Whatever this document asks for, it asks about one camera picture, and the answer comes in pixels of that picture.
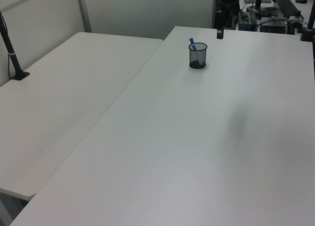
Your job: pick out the blue capped white marker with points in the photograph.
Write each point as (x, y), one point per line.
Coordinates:
(192, 41)

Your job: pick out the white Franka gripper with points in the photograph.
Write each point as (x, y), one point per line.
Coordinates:
(219, 20)

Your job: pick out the grey partition post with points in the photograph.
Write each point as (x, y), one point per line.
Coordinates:
(83, 11)

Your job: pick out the white side table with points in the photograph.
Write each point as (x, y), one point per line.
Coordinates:
(61, 88)

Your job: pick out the black clamp camera stand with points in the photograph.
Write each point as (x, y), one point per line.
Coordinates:
(308, 29)

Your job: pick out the silver device with black knob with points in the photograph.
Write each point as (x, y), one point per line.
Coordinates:
(295, 20)

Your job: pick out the green grey device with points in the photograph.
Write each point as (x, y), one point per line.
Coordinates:
(246, 20)

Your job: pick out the black computer mouse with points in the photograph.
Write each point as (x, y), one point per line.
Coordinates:
(300, 0)

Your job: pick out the black camera stand white band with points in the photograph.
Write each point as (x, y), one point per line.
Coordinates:
(9, 51)

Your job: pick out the brown desk pad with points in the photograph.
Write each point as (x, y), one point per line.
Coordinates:
(249, 0)

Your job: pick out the black monitor stand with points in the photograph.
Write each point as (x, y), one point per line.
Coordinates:
(259, 2)

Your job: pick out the black mesh pen cup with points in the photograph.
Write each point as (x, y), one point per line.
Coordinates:
(197, 64)

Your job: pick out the grey electronics box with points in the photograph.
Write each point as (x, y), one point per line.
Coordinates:
(273, 24)

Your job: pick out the black keyboard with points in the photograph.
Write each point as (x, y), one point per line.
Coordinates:
(286, 7)

